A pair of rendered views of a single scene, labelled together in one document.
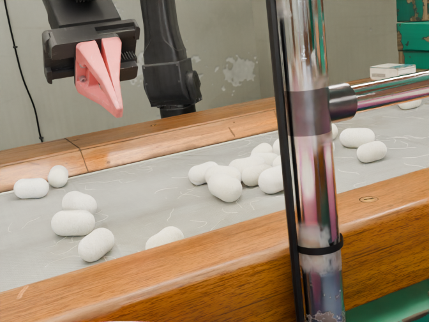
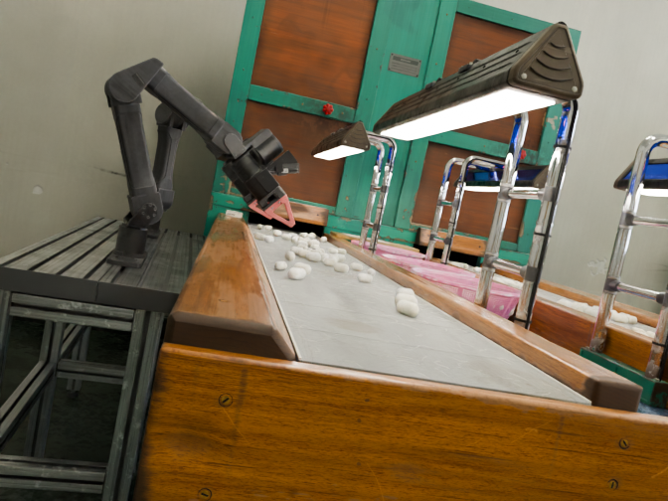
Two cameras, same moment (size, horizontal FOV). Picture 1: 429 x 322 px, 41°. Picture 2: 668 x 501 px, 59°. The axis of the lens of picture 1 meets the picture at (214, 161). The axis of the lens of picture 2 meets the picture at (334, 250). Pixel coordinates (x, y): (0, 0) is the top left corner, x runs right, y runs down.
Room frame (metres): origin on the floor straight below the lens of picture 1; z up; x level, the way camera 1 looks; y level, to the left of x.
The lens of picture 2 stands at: (-0.03, 1.76, 0.88)
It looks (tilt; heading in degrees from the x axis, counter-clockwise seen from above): 4 degrees down; 283
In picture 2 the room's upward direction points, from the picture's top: 11 degrees clockwise
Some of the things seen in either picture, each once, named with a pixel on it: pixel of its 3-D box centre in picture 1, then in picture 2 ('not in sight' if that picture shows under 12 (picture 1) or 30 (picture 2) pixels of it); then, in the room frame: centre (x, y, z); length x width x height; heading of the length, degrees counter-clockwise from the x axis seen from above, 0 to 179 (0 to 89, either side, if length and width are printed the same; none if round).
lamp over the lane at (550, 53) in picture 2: not in sight; (447, 98); (0.06, 0.83, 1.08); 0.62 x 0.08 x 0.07; 114
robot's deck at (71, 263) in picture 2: not in sight; (229, 266); (0.63, 0.20, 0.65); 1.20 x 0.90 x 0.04; 118
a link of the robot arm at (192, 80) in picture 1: (174, 89); not in sight; (0.98, 0.05, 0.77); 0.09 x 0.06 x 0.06; 72
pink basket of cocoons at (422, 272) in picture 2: not in sight; (462, 299); (-0.02, 0.33, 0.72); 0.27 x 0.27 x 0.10
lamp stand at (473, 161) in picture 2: not in sight; (466, 226); (0.02, -0.25, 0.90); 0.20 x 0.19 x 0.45; 114
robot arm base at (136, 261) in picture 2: not in sight; (131, 242); (0.71, 0.58, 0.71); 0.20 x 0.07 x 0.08; 118
